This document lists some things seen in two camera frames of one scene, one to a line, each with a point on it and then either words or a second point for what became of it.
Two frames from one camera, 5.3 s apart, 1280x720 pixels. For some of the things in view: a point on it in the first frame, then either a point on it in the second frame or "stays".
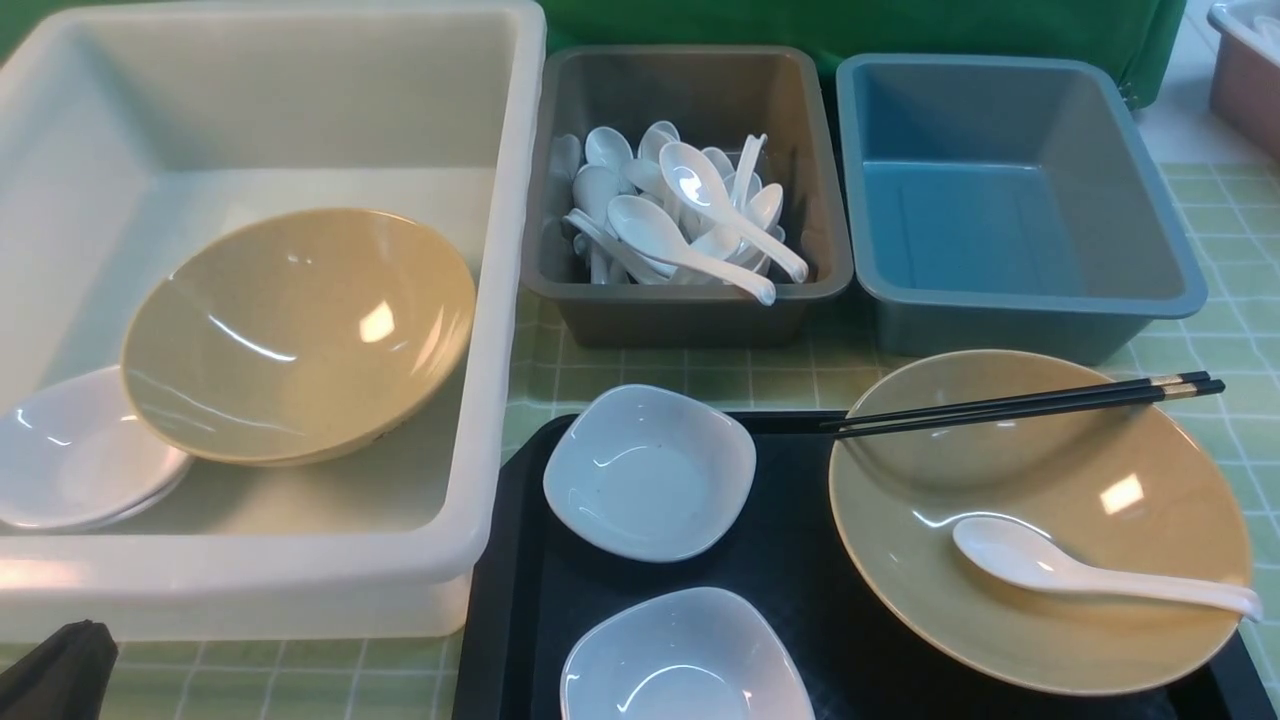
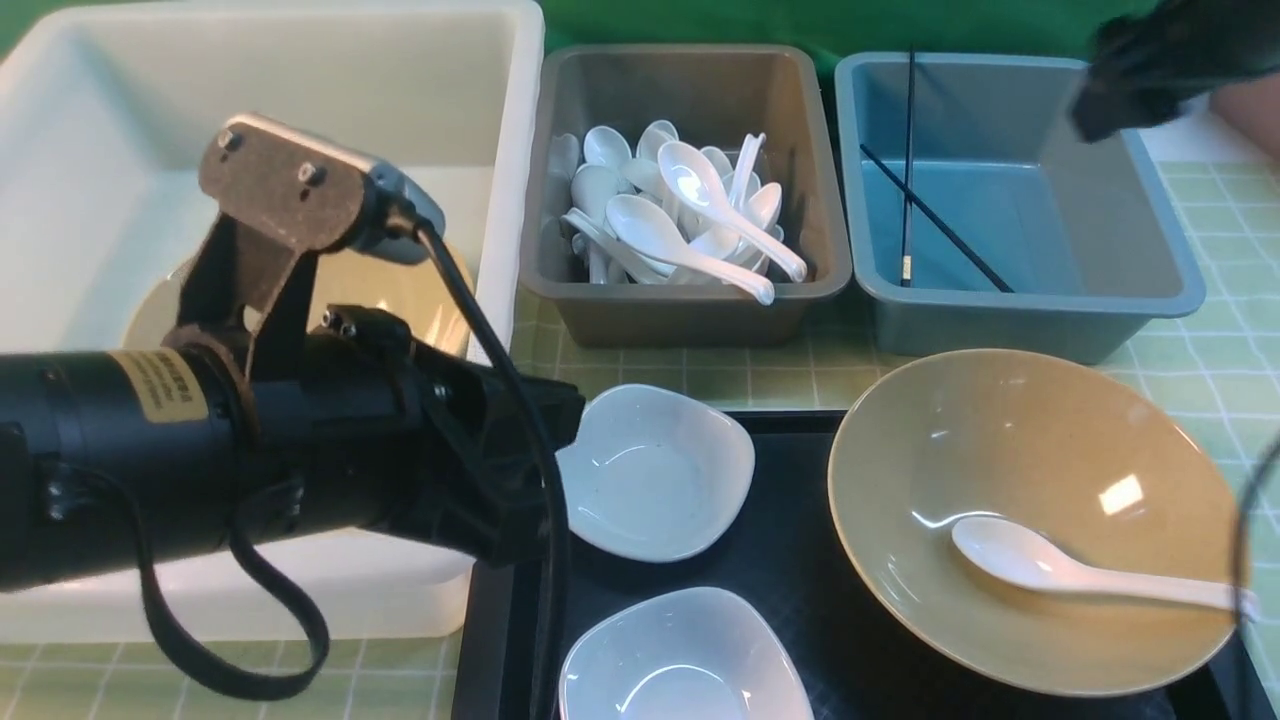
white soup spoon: (1016, 552) stays
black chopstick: (1039, 397) → (906, 257)
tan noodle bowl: (1131, 489) stays
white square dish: (684, 653) stays
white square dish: (651, 473) stays
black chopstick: (1127, 398) → (972, 256)
